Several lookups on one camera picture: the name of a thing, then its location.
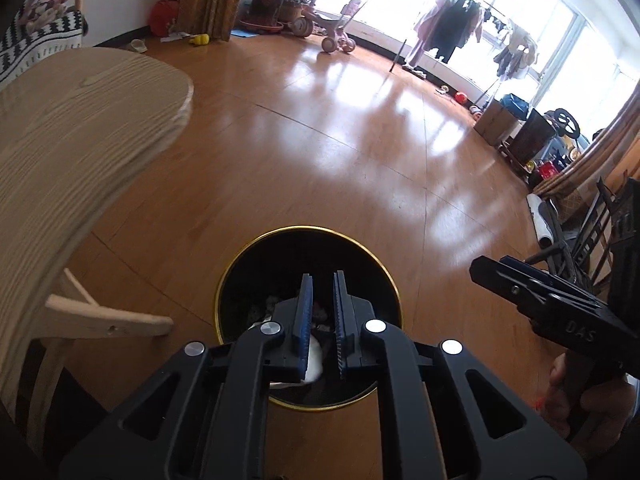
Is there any black folding chair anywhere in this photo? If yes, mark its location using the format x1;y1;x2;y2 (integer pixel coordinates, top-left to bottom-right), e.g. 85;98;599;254
524;177;640;301

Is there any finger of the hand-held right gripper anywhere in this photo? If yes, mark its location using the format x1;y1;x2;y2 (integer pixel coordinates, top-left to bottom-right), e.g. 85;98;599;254
500;254;601;306
469;255;601;322

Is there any person's right hand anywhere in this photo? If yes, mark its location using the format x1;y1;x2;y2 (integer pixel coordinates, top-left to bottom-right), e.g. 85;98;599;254
542;352;637;459

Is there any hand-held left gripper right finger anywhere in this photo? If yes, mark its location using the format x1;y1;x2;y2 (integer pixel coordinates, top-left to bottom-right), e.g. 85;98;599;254
332;270;588;480

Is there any red toy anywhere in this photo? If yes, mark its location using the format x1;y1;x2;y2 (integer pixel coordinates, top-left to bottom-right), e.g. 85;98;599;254
529;159;562;187

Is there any clothes rack with clothes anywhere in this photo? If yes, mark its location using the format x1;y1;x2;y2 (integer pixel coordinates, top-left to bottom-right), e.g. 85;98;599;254
389;0;542;112

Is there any white tissue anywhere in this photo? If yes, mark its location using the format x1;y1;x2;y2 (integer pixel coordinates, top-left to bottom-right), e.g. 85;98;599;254
250;321;325;391

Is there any cardboard box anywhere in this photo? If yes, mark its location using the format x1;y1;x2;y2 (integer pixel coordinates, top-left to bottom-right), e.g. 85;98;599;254
473;98;524;147

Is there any light wooden table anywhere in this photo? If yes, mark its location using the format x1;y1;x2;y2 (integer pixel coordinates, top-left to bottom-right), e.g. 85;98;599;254
0;46;196;456

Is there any small plant pot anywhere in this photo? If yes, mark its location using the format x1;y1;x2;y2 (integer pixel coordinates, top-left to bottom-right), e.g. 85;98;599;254
278;0;307;24

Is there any black trash bin gold rim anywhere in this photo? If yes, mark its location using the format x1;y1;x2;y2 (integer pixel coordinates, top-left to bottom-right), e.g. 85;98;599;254
214;226;402;411

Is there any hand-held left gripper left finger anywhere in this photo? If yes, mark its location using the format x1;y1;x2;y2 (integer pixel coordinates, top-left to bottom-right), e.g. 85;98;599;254
60;272;315;480

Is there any white paper roll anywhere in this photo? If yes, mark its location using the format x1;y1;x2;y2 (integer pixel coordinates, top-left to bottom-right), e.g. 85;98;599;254
525;193;556;248

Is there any pink tricycle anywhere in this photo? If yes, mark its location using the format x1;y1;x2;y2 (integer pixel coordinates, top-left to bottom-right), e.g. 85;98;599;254
292;0;358;55

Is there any large dark plant pot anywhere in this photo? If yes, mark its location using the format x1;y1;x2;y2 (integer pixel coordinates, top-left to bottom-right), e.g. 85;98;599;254
240;0;292;35

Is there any dark brown bin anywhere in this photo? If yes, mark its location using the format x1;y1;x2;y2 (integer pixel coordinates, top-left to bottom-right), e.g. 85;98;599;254
507;108;557;164

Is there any pink plush toy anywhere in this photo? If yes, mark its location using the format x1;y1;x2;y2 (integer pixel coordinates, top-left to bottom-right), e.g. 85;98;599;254
19;0;77;34

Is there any red bag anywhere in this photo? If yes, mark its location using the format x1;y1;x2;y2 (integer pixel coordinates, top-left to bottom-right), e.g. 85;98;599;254
148;0;180;38

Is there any black toy ride-on car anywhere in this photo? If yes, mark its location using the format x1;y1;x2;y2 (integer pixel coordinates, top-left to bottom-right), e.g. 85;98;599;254
544;107;592;152

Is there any blue plastic bag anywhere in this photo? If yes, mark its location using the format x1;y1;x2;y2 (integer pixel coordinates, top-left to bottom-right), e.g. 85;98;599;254
501;93;532;121

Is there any black white striped blanket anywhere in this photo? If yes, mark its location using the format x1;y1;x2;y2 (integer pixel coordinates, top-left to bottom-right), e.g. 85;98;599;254
0;9;84;85

